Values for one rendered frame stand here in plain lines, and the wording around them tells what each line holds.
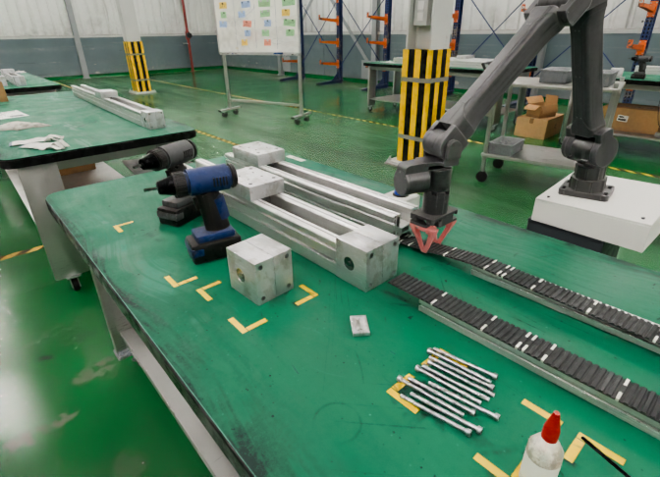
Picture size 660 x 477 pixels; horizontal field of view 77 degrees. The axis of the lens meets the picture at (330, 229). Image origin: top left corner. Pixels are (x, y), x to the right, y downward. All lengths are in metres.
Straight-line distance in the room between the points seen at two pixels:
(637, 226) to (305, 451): 0.93
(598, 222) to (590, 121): 0.25
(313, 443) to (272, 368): 0.15
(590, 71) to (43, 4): 15.29
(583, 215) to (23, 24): 15.32
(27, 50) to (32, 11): 1.09
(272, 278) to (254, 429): 0.31
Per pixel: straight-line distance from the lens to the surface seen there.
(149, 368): 1.64
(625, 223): 1.22
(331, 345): 0.74
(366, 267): 0.84
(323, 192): 1.17
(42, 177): 2.42
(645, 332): 0.88
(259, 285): 0.82
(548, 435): 0.55
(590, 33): 1.15
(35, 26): 15.75
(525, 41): 1.01
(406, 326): 0.79
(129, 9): 10.97
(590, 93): 1.19
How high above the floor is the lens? 1.27
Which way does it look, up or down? 26 degrees down
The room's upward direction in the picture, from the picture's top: 1 degrees counter-clockwise
